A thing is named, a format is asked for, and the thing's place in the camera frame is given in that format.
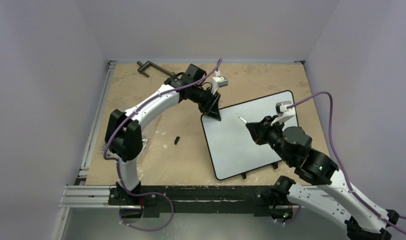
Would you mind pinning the clear plastic screw box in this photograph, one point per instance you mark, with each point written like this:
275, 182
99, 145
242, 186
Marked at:
145, 139

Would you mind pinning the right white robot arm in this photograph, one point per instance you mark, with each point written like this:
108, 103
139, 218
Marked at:
327, 193

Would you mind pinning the white whiteboard black frame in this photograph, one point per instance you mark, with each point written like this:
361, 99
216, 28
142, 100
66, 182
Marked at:
231, 148

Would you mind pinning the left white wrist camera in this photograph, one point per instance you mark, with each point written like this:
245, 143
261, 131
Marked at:
218, 82

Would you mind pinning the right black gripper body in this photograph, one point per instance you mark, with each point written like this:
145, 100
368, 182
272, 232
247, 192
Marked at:
263, 128

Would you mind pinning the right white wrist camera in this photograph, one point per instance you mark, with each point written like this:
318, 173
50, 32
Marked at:
283, 112

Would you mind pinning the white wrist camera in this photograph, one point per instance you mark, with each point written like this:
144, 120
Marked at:
283, 112
218, 82

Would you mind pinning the black marker cap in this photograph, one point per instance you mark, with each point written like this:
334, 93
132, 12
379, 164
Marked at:
177, 140

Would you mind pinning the aluminium rail frame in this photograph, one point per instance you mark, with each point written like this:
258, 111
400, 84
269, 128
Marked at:
90, 196

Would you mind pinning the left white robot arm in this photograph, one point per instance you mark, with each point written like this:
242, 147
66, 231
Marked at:
190, 85

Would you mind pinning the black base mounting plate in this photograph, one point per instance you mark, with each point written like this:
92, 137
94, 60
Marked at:
150, 201

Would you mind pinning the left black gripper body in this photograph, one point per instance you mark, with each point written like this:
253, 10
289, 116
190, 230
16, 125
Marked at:
204, 104

